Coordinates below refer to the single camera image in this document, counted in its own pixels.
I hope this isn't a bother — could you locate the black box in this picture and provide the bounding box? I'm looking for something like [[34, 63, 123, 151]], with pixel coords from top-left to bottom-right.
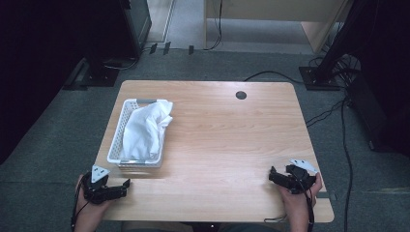
[[345, 72, 410, 157]]

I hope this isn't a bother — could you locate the tangle of black cables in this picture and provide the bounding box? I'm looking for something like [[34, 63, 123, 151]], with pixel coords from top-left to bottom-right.
[[307, 52, 363, 89]]

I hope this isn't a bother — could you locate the person's right hand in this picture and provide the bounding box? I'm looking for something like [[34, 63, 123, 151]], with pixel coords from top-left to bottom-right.
[[278, 172, 324, 218]]

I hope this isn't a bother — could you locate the black flat stand base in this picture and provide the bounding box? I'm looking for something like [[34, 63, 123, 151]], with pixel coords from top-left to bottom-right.
[[62, 57, 121, 92]]

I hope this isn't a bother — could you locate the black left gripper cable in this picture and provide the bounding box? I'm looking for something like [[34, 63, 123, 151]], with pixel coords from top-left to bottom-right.
[[70, 182, 89, 232]]

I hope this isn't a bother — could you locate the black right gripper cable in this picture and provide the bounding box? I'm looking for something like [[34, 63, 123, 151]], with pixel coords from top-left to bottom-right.
[[302, 186, 316, 232]]

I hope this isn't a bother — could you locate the white plastic basket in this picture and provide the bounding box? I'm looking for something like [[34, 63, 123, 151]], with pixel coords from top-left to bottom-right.
[[106, 98, 169, 169]]

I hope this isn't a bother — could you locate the black hanging cable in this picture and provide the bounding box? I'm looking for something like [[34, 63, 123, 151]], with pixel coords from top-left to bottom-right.
[[202, 0, 223, 52]]

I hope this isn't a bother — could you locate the person's dark clothing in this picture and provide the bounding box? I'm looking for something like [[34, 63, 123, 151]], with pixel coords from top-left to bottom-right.
[[121, 220, 289, 232]]

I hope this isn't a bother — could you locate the person's left hand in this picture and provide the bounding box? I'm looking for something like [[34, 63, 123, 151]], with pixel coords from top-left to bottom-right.
[[73, 174, 116, 224]]

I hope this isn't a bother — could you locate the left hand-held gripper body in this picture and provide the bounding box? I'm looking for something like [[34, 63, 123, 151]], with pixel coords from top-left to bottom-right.
[[80, 164, 113, 205]]

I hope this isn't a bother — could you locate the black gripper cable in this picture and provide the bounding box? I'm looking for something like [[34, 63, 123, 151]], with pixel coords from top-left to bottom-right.
[[302, 186, 316, 232], [70, 182, 89, 232]]

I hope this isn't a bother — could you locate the black computer tower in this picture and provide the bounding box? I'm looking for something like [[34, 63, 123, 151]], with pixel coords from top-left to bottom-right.
[[118, 0, 153, 60]]

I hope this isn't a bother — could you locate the white cloth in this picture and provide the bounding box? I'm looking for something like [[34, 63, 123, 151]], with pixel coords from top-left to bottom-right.
[[119, 99, 174, 161]]

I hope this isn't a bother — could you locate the black stand with square base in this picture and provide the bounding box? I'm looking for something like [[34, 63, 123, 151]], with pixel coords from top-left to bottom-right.
[[298, 0, 366, 92]]

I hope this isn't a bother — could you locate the thin grey floor cable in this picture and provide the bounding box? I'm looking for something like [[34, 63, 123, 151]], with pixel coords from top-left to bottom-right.
[[102, 45, 153, 72]]

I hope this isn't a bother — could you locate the light wooden desk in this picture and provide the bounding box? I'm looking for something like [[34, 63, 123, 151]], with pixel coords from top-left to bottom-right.
[[203, 0, 352, 54]]

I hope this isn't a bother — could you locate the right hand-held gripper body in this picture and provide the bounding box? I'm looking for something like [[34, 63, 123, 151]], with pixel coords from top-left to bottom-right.
[[284, 158, 320, 195]]

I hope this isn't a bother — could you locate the long black floor cable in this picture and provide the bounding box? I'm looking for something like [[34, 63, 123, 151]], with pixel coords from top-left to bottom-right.
[[339, 99, 354, 232]]

